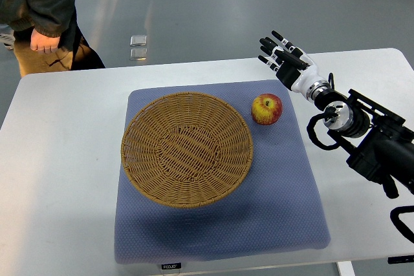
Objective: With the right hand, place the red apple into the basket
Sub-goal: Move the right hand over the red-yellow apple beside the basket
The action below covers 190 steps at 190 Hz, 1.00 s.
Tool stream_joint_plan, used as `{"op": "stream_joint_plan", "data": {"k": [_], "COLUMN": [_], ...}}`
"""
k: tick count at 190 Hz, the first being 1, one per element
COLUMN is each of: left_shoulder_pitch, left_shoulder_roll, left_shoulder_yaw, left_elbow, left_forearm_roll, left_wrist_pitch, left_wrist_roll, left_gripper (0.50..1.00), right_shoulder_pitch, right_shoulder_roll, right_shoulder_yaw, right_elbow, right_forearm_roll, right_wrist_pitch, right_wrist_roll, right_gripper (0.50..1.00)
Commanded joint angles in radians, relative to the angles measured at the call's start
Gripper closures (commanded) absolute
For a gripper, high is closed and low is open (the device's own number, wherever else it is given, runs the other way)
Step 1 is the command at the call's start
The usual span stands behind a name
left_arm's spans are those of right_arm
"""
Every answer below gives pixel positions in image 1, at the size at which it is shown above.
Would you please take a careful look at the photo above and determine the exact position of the woven wicker basket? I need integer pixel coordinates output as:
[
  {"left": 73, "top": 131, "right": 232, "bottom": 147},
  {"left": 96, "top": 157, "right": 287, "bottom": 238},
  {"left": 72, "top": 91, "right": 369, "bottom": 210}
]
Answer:
[{"left": 120, "top": 92, "right": 254, "bottom": 208}]

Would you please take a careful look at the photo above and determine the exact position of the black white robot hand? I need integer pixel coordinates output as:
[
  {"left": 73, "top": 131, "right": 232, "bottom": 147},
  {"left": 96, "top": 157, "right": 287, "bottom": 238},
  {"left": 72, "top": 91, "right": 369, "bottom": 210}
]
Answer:
[{"left": 258, "top": 30, "right": 330, "bottom": 102}]

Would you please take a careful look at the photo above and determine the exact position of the person in dark jacket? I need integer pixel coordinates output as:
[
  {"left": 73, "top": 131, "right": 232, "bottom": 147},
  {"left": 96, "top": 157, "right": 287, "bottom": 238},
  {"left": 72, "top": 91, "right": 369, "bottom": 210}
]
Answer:
[{"left": 1, "top": 0, "right": 105, "bottom": 77}]

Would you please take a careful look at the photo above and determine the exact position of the upper metal floor plate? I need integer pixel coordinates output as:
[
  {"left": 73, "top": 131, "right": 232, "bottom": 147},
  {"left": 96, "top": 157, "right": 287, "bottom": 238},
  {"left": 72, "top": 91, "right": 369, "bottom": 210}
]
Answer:
[{"left": 130, "top": 35, "right": 147, "bottom": 47}]

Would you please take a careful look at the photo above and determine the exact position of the person's bare hand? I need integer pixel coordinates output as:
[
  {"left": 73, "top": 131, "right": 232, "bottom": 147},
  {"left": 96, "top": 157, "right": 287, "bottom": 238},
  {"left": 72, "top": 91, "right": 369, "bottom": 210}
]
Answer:
[{"left": 30, "top": 29, "right": 60, "bottom": 54}]

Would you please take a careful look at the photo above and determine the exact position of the white table leg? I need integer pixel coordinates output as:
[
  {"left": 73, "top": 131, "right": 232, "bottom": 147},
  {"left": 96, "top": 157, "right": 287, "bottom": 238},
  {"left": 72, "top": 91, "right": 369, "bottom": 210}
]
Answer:
[{"left": 336, "top": 261, "right": 356, "bottom": 276}]

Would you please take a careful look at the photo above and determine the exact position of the blue quilted mat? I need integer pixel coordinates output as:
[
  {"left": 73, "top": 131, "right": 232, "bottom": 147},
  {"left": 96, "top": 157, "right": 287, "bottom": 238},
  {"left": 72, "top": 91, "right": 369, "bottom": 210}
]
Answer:
[{"left": 114, "top": 80, "right": 331, "bottom": 264}]

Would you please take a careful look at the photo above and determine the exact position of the black table edge bracket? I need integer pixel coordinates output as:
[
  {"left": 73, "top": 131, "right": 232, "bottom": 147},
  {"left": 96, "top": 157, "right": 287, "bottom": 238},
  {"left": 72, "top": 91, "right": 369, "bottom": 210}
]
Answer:
[{"left": 387, "top": 255, "right": 414, "bottom": 264}]

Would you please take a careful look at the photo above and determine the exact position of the black cable loop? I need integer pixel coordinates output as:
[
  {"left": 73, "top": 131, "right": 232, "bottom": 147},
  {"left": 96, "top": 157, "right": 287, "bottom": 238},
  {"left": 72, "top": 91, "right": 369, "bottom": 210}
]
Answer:
[{"left": 389, "top": 205, "right": 414, "bottom": 244}]

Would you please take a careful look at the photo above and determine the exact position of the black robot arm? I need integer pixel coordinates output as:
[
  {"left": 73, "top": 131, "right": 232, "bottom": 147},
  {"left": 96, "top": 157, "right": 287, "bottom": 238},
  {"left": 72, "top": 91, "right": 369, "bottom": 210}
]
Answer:
[{"left": 306, "top": 78, "right": 413, "bottom": 198}]

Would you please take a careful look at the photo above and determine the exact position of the red yellow apple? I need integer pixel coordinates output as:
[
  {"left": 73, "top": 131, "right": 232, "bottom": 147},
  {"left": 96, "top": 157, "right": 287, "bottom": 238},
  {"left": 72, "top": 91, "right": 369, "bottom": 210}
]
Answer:
[{"left": 250, "top": 93, "right": 283, "bottom": 125}]

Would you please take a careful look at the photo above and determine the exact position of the lower metal floor plate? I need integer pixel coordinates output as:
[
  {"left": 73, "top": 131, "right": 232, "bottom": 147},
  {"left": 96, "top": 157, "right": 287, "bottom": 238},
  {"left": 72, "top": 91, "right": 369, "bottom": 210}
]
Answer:
[{"left": 130, "top": 47, "right": 147, "bottom": 60}]

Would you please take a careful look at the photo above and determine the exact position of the metal floor plate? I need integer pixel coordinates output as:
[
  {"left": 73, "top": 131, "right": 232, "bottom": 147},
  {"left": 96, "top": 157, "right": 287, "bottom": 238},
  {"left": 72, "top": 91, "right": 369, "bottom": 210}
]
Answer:
[
  {"left": 130, "top": 47, "right": 147, "bottom": 60},
  {"left": 130, "top": 35, "right": 147, "bottom": 47}
]

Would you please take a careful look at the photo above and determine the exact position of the black table label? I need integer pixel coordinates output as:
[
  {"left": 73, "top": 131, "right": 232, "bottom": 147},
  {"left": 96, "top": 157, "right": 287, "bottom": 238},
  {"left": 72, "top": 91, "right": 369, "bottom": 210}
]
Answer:
[{"left": 161, "top": 262, "right": 182, "bottom": 270}]

